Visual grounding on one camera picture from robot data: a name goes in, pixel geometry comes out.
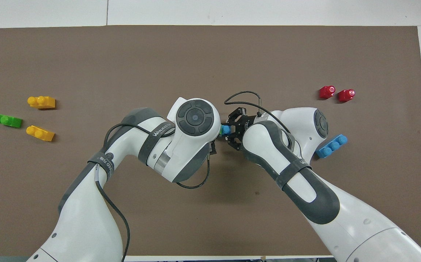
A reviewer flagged red single-stud toy block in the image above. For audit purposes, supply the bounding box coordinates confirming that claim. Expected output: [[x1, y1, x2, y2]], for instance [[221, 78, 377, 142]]
[[338, 89, 355, 102], [319, 86, 336, 99]]

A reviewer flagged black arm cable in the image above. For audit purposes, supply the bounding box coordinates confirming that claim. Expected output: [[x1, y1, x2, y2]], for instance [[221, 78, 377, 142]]
[[95, 124, 211, 262], [224, 91, 291, 134]]

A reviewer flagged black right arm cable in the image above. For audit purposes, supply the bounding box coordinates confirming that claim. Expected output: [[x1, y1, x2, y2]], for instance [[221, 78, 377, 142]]
[[224, 91, 291, 134]]

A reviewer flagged brown table mat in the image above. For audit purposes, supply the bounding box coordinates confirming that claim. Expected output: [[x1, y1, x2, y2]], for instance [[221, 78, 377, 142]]
[[0, 25, 421, 257]]

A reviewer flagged yellow two-stud toy block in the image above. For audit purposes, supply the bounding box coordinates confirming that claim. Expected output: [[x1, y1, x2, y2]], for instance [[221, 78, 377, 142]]
[[26, 125, 55, 142], [27, 96, 56, 109]]

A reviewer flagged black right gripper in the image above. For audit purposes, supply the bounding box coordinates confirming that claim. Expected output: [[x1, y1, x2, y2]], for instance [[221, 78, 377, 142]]
[[208, 107, 260, 156]]

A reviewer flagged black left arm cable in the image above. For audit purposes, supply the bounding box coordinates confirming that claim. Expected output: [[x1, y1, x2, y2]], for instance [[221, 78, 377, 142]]
[[95, 124, 211, 262]]

